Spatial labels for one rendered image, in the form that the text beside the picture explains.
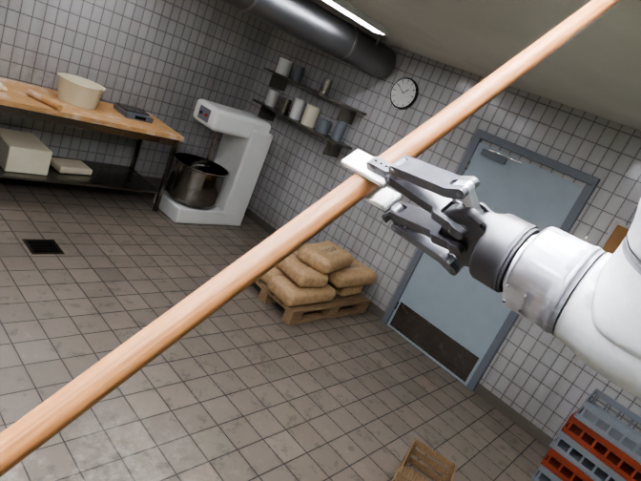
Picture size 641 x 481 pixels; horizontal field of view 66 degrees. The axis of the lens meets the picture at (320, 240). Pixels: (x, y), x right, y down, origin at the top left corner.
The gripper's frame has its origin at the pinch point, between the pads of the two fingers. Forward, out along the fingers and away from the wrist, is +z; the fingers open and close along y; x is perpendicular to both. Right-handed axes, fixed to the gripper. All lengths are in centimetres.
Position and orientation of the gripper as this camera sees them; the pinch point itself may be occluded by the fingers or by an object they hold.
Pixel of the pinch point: (370, 179)
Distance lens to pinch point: 60.4
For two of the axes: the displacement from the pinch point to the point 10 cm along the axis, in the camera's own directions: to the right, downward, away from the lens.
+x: 7.2, -5.6, 4.0
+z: -6.8, -4.7, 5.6
